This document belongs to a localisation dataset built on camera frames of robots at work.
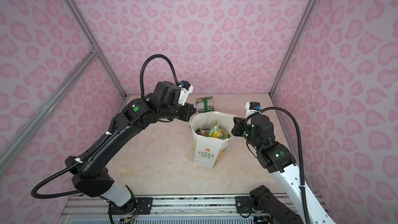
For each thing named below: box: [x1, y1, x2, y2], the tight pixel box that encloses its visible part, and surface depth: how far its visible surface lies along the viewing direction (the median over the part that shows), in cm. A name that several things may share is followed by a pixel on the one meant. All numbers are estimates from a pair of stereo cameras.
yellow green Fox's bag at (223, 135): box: [219, 129, 230, 140], surface depth 80 cm
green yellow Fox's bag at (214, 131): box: [208, 119, 222, 139], surface depth 78 cm
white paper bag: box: [189, 110, 238, 170], surface depth 76 cm
